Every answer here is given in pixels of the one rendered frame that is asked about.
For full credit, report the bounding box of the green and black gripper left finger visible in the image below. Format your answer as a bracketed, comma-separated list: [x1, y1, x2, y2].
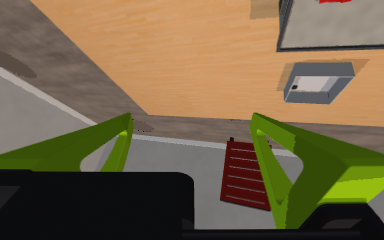
[0, 113, 134, 172]

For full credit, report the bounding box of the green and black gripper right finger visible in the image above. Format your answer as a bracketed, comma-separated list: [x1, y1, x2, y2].
[250, 113, 384, 229]

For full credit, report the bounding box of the grey open metal box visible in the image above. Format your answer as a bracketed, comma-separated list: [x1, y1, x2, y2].
[283, 62, 356, 105]

